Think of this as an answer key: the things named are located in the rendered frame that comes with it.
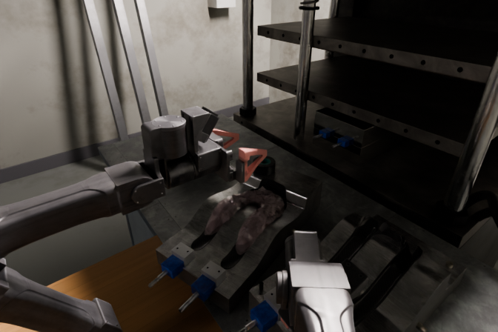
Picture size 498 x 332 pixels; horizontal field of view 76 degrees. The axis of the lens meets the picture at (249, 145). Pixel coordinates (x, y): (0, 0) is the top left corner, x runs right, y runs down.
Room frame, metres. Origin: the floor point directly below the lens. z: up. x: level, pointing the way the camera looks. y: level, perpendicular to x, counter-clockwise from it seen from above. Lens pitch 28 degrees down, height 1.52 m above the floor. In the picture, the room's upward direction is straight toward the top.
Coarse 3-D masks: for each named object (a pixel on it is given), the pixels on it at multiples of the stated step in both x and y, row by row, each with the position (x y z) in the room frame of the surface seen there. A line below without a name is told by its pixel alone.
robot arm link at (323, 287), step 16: (288, 272) 0.29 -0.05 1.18; (304, 272) 0.27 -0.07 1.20; (320, 272) 0.27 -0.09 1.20; (336, 272) 0.27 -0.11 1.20; (288, 288) 0.27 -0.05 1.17; (304, 288) 0.24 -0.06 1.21; (320, 288) 0.24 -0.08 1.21; (336, 288) 0.24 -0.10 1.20; (288, 304) 0.26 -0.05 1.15; (304, 304) 0.22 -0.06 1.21; (320, 304) 0.22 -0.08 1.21; (336, 304) 0.22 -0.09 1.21; (352, 304) 0.22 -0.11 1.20; (304, 320) 0.20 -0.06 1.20; (320, 320) 0.20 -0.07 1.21; (336, 320) 0.20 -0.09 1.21; (352, 320) 0.20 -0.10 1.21
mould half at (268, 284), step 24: (360, 216) 0.68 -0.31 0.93; (336, 240) 0.62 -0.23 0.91; (384, 240) 0.59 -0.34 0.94; (408, 240) 0.67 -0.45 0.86; (360, 264) 0.55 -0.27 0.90; (384, 264) 0.53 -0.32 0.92; (432, 264) 0.52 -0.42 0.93; (456, 264) 0.58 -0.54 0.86; (264, 288) 0.49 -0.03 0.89; (408, 288) 0.47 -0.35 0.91; (432, 288) 0.46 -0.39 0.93; (384, 312) 0.43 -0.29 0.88; (408, 312) 0.43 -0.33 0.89; (432, 312) 0.48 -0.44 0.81
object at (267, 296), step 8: (264, 296) 0.45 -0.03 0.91; (272, 296) 0.45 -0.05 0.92; (264, 304) 0.44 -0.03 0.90; (272, 304) 0.43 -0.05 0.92; (280, 304) 0.43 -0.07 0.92; (256, 312) 0.42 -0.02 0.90; (264, 312) 0.42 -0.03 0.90; (272, 312) 0.42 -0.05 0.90; (256, 320) 0.41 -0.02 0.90; (264, 320) 0.40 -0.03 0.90; (272, 320) 0.41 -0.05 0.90; (248, 328) 0.39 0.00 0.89; (264, 328) 0.39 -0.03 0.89
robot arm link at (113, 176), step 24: (120, 168) 0.45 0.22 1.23; (72, 192) 0.39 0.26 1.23; (96, 192) 0.39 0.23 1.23; (120, 192) 0.40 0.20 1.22; (0, 216) 0.33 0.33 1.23; (24, 216) 0.34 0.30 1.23; (48, 216) 0.35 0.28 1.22; (72, 216) 0.37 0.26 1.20; (96, 216) 0.38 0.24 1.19; (0, 240) 0.31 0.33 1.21; (24, 240) 0.33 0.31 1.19
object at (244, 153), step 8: (240, 152) 0.52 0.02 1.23; (248, 152) 0.52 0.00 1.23; (256, 152) 0.54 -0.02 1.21; (264, 152) 0.56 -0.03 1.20; (240, 160) 0.52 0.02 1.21; (256, 160) 0.55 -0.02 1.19; (232, 168) 0.52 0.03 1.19; (240, 168) 0.51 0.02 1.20; (248, 168) 0.53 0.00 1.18; (240, 176) 0.51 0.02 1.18; (248, 176) 0.52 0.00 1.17
